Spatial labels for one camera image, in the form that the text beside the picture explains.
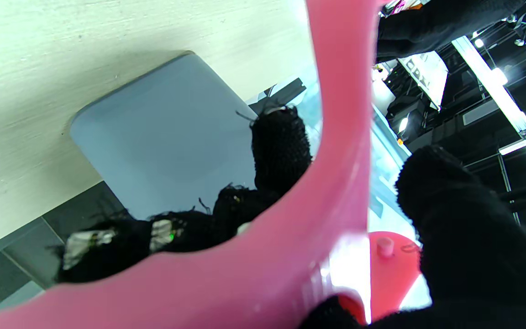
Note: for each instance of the white ceiling light bar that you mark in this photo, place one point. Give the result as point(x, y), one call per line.
point(491, 82)

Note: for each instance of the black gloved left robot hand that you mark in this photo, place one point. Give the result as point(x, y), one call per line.
point(450, 23)

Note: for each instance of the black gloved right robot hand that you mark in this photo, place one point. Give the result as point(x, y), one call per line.
point(473, 256)

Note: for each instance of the grey plastic waste bin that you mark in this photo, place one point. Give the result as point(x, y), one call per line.
point(167, 137)

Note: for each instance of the white printed sign panel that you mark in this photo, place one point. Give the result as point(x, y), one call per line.
point(427, 75)

